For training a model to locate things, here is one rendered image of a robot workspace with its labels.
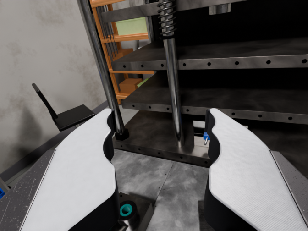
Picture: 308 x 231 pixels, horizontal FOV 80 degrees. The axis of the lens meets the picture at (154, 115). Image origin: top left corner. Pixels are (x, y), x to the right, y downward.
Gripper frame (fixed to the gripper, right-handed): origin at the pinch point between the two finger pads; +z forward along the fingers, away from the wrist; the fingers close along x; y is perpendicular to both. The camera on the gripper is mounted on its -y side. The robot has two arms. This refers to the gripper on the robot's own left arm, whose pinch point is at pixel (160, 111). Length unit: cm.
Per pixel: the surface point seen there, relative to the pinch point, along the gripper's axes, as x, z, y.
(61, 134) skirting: -148, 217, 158
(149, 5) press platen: -4, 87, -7
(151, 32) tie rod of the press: -6, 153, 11
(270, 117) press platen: 51, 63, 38
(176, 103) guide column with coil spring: 9, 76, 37
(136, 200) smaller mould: -9, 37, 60
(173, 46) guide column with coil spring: 7, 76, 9
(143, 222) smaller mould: -6, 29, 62
